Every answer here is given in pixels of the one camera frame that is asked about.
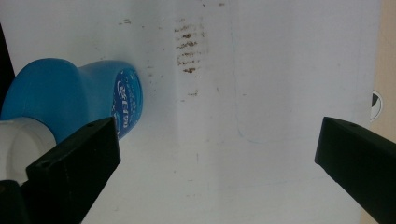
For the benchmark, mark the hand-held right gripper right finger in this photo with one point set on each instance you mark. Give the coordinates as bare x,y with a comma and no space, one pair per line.
361,158

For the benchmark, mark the round black-white sticker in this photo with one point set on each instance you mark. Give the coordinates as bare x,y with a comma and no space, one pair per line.
376,105

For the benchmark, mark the blue bottle with white cap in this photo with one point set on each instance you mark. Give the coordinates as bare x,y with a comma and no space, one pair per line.
62,93

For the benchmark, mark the white board sheet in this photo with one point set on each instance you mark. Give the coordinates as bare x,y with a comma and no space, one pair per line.
249,77

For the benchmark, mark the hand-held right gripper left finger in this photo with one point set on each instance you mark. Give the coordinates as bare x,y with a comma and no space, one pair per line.
71,168

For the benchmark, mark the light wooden table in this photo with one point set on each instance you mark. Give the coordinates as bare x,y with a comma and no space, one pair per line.
387,62

